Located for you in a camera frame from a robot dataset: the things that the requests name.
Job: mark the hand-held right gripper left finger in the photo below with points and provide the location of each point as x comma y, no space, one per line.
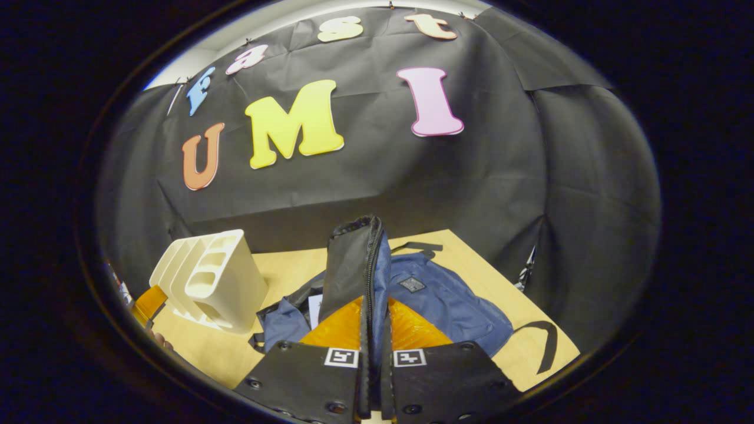
306,383

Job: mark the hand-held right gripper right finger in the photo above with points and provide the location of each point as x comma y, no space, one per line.
447,383

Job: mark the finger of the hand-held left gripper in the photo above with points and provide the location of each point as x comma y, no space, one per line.
148,303

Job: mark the cream plastic bookshelf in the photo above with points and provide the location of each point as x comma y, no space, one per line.
230,294

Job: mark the blue schoolbag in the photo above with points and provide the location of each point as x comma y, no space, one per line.
447,300

